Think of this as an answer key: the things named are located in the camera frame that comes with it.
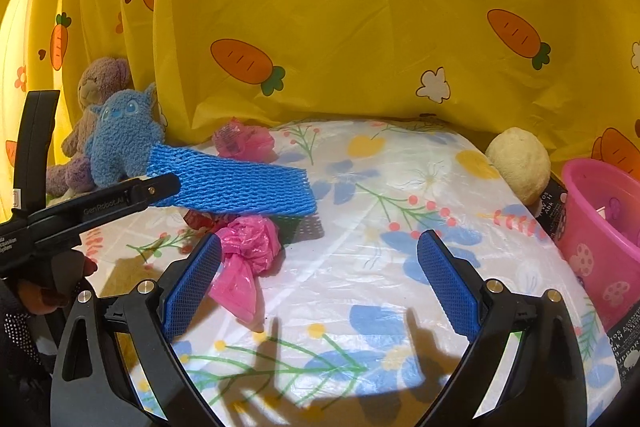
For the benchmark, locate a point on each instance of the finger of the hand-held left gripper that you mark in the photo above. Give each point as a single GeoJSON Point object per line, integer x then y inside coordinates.
{"type": "Point", "coordinates": [130, 199]}

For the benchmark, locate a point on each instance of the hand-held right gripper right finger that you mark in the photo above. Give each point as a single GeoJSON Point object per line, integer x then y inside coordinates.
{"type": "Point", "coordinates": [447, 287]}

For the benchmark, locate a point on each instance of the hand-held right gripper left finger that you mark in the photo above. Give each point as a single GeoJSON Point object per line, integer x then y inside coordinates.
{"type": "Point", "coordinates": [195, 287]}

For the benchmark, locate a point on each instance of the pink plastic bag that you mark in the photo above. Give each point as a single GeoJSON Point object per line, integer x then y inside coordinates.
{"type": "Point", "coordinates": [250, 247]}
{"type": "Point", "coordinates": [242, 139]}

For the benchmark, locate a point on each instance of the blue foam net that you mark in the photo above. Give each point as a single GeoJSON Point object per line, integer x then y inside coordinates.
{"type": "Point", "coordinates": [235, 187]}

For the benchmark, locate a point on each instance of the pink mushroom print bucket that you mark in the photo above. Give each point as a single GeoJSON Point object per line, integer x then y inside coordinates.
{"type": "Point", "coordinates": [600, 257]}

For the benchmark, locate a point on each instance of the person's left hand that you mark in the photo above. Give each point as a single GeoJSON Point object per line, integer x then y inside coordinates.
{"type": "Point", "coordinates": [45, 299]}

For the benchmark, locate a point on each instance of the red white crumpled wrapper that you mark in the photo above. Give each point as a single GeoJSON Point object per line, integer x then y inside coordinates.
{"type": "Point", "coordinates": [202, 221]}

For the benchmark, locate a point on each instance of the blue plush toy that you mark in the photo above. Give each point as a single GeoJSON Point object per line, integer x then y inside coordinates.
{"type": "Point", "coordinates": [125, 132]}

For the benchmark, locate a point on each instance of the floral plastic tablecloth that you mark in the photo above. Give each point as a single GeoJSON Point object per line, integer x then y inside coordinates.
{"type": "Point", "coordinates": [375, 232]}

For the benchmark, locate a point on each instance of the black dotted garment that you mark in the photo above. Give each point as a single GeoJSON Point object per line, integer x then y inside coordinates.
{"type": "Point", "coordinates": [20, 342]}

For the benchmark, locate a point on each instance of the brown teddy bear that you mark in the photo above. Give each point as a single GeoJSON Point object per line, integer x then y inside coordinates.
{"type": "Point", "coordinates": [95, 82]}

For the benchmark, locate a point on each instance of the beige round ball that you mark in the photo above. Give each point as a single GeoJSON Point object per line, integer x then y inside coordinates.
{"type": "Point", "coordinates": [520, 167]}

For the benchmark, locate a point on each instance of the yellow carrot print cloth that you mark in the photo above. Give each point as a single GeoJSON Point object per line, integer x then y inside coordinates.
{"type": "Point", "coordinates": [350, 7]}

